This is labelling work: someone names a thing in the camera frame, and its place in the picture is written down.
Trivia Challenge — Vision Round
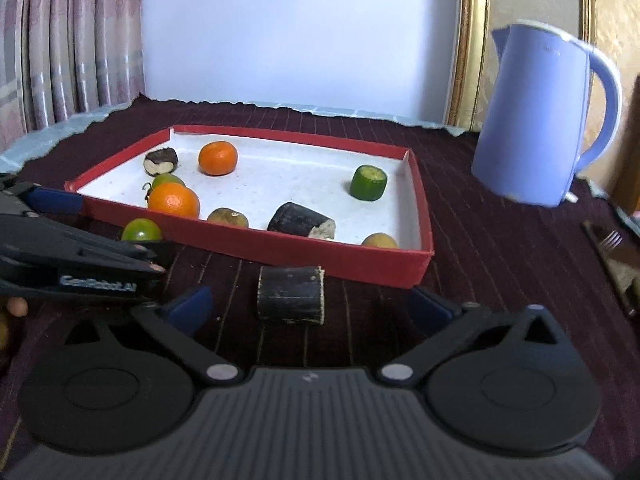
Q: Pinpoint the black sugarcane segment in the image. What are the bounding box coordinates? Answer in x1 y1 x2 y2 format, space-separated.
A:
256 266 326 325

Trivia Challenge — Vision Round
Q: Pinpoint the green cucumber piece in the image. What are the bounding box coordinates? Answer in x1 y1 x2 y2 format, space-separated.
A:
349 165 387 202

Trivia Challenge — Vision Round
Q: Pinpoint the green tomato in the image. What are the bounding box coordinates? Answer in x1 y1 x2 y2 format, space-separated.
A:
120 218 163 242

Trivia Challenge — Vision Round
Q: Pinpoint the dark maroon striped cloth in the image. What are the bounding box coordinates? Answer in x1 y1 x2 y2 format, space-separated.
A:
0 93 640 476

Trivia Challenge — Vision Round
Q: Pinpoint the yellow-brown round fruit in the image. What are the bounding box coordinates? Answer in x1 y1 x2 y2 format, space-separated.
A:
361 233 399 249

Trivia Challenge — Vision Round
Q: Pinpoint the green fruit behind mandarin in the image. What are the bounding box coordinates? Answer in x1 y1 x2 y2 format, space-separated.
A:
151 174 184 190

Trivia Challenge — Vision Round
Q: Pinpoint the brown round fruit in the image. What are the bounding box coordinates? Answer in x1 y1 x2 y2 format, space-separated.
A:
207 207 248 228

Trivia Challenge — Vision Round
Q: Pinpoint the orange mandarin near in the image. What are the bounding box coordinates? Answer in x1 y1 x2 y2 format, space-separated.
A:
148 182 201 219

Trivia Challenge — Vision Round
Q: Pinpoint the orange mandarin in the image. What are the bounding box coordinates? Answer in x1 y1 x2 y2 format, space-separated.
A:
198 141 239 177
148 182 201 219

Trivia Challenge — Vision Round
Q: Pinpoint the red white shallow box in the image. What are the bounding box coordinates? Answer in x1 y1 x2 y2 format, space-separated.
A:
65 125 434 288

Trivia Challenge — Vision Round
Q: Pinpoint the dark sugarcane piece with pulp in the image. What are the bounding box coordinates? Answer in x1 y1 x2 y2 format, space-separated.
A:
267 202 336 240

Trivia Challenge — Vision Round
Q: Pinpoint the pink patterned curtain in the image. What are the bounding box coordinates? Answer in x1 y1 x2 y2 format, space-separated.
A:
1 0 144 148

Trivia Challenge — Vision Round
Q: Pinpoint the orange mandarin far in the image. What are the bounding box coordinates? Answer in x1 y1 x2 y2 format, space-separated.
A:
198 141 239 177

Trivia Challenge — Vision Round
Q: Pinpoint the olive patterned cloth strip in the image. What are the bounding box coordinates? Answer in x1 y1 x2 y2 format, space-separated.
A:
581 219 640 319

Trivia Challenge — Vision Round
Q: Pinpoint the blue electric kettle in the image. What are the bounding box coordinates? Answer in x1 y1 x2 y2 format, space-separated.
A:
471 20 623 207

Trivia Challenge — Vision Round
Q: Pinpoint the gold picture frame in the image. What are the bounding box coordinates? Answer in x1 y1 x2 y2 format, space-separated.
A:
444 0 597 134

